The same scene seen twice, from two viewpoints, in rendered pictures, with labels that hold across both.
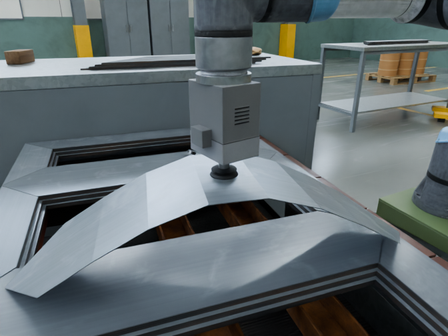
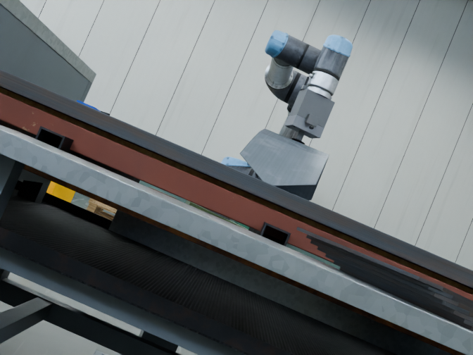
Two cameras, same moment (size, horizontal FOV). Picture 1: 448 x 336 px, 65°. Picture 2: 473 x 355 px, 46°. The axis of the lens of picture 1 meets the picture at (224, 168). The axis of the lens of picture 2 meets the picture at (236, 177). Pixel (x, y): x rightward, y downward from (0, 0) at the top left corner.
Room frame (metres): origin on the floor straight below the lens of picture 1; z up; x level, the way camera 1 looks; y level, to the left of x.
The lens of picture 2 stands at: (0.06, 1.41, 0.77)
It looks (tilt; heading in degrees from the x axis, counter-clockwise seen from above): 3 degrees up; 291
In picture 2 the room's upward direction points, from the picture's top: 23 degrees clockwise
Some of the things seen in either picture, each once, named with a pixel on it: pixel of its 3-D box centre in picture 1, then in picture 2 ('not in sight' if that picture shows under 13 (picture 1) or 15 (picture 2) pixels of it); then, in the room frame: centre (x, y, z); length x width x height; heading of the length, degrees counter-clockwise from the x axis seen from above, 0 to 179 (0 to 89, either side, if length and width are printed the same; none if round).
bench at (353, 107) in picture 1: (389, 81); not in sight; (4.64, -2.16, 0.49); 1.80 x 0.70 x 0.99; 116
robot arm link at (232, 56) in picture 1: (222, 55); (321, 84); (0.48, 0.00, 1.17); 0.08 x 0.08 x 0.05
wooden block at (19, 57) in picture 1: (20, 56); not in sight; (1.51, 0.84, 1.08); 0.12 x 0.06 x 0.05; 2
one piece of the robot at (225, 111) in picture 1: (216, 114); (311, 111); (0.48, 0.01, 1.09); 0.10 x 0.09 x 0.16; 125
